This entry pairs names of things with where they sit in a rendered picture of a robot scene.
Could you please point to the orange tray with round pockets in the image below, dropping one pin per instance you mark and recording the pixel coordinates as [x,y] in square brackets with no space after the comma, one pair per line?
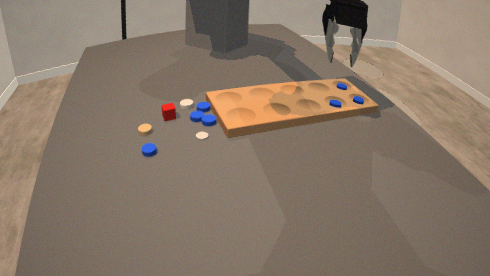
[254,114]

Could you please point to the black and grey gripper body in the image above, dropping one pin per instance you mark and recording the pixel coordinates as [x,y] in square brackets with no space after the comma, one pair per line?
[350,13]

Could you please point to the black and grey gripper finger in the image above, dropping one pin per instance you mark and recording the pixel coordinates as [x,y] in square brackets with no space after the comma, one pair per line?
[356,33]
[329,31]

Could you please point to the red block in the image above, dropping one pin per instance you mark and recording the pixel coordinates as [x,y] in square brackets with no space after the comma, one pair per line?
[168,112]

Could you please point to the blue disc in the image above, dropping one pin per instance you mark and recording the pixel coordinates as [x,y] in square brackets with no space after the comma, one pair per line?
[208,120]
[335,103]
[203,106]
[358,100]
[196,116]
[341,86]
[149,150]

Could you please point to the orange disc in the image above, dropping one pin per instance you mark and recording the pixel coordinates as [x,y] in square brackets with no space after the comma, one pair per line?
[145,129]

